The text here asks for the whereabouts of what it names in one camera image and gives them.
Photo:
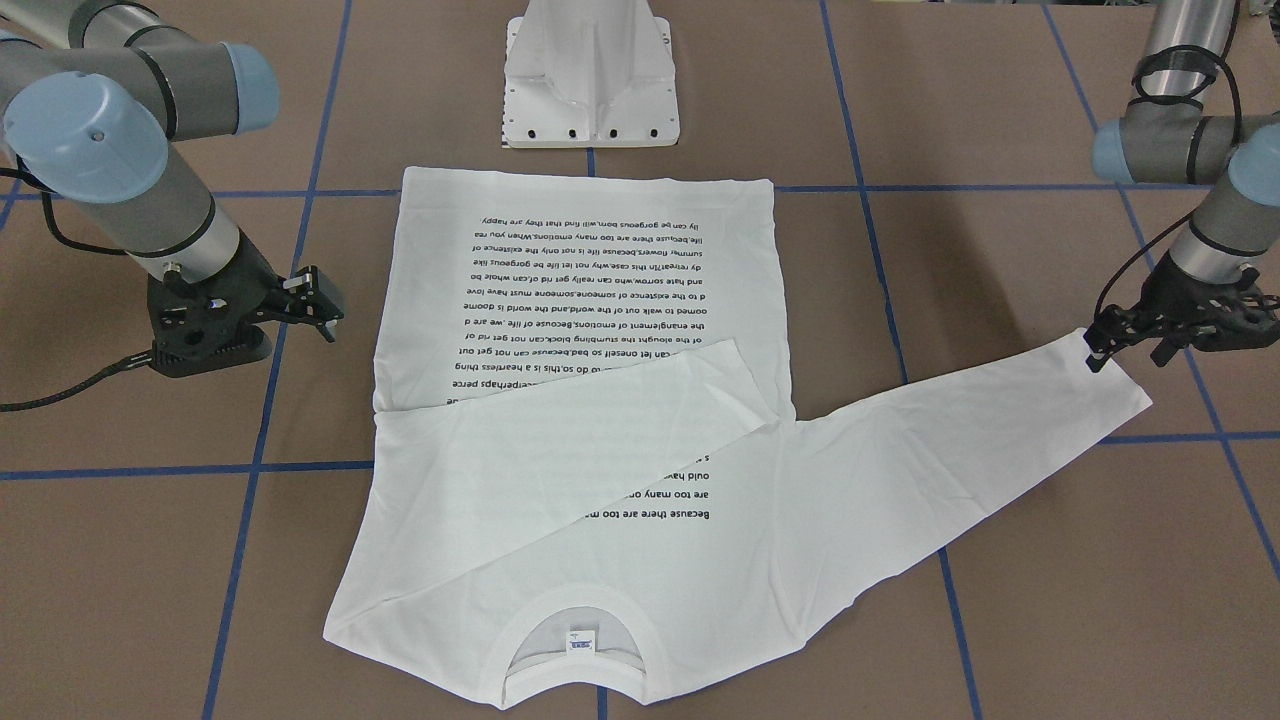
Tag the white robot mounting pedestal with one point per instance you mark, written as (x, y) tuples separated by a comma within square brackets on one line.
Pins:
[(589, 74)]

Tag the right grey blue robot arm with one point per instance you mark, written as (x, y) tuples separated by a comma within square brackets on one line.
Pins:
[(93, 107)]

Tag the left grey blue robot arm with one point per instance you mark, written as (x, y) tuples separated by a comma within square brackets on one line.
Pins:
[(1165, 137)]

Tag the white long-sleeve printed shirt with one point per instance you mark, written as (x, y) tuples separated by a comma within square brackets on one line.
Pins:
[(588, 467)]

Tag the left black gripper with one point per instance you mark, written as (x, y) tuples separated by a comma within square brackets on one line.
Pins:
[(1186, 293)]

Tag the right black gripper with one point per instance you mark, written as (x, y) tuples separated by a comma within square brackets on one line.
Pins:
[(254, 283)]

